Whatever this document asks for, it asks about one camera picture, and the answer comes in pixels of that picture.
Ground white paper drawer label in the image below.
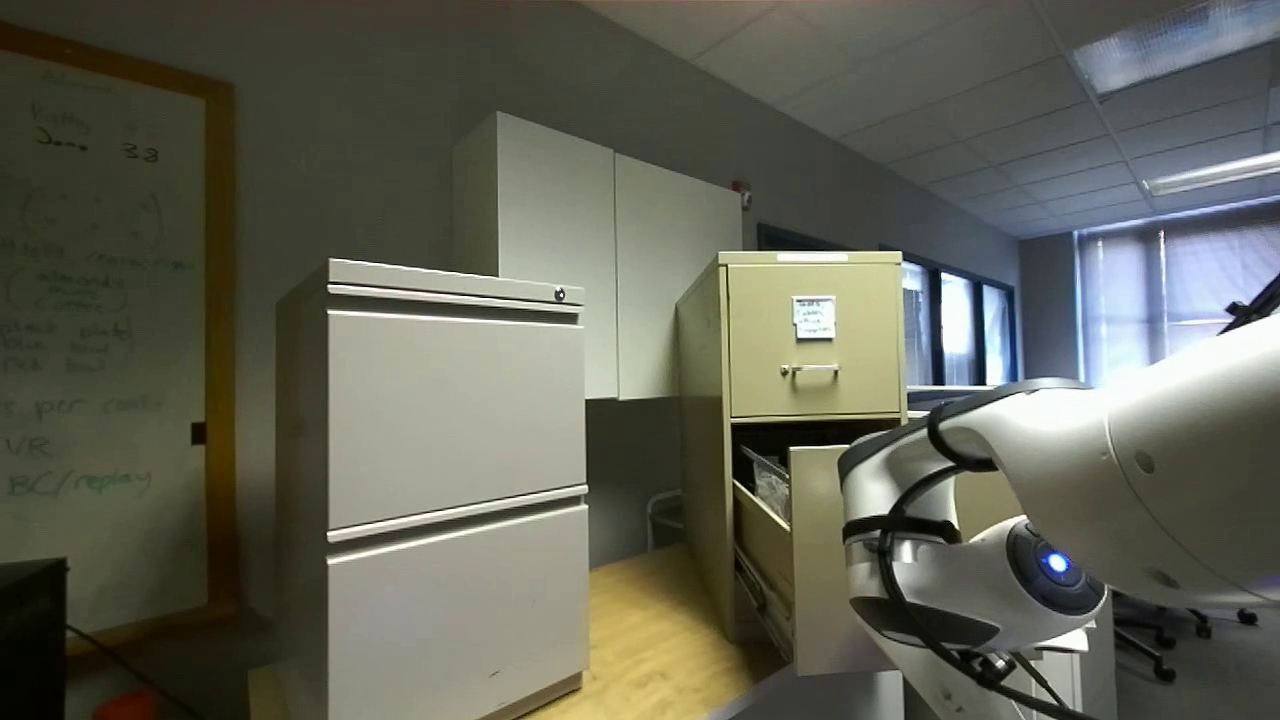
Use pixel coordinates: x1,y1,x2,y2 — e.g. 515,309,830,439
787,294,844,348

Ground beige metal file cabinet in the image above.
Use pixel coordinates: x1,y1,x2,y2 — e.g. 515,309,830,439
670,249,910,674

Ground grey file folders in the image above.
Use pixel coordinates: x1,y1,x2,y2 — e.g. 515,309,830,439
739,444,795,520

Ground grey metal file cabinet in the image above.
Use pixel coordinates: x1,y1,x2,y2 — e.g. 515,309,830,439
270,252,594,720

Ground dark window row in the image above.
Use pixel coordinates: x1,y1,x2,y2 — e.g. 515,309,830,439
898,255,1025,391

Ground window with blinds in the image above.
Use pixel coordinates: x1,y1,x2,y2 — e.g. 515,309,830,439
1073,211,1280,391

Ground small wood-topped white cabinet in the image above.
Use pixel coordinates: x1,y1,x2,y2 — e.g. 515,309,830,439
1032,603,1120,720

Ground wood-framed whiteboard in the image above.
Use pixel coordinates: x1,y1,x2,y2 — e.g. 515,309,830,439
0,19,248,657

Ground narrow ceiling light panel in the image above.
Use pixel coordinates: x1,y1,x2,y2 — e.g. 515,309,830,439
1138,145,1280,203

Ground large ceiling light panel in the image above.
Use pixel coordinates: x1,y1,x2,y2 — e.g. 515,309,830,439
1067,0,1280,100

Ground red object on floor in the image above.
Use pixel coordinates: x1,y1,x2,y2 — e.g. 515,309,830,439
88,679,167,720

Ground black box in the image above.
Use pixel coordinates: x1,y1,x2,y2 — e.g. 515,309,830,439
0,556,73,720

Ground white wall cabinet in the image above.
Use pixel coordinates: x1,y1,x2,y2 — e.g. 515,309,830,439
450,110,747,406

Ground silver labelled drawer handle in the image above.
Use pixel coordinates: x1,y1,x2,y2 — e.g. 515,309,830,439
777,358,844,391

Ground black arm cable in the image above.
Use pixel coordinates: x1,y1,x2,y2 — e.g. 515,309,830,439
837,391,1113,720

